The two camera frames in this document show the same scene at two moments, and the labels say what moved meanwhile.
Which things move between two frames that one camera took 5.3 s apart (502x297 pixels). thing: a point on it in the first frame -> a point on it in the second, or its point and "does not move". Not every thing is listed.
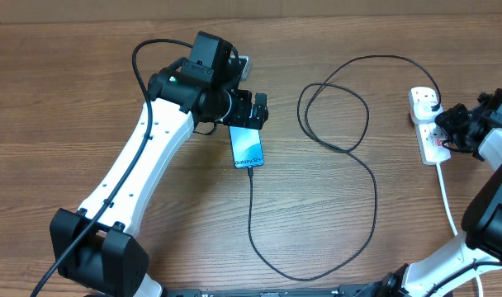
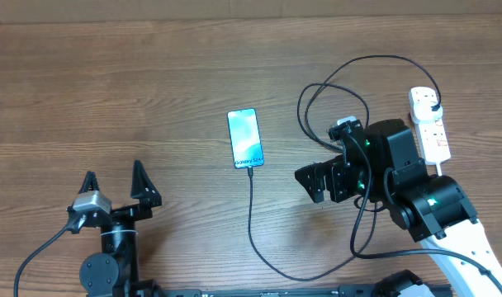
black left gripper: x=241 y=115 -> x=144 y=210
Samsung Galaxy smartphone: x=247 y=147 does not move
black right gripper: x=454 y=113 -> x=335 y=172
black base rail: x=345 y=290 does not move
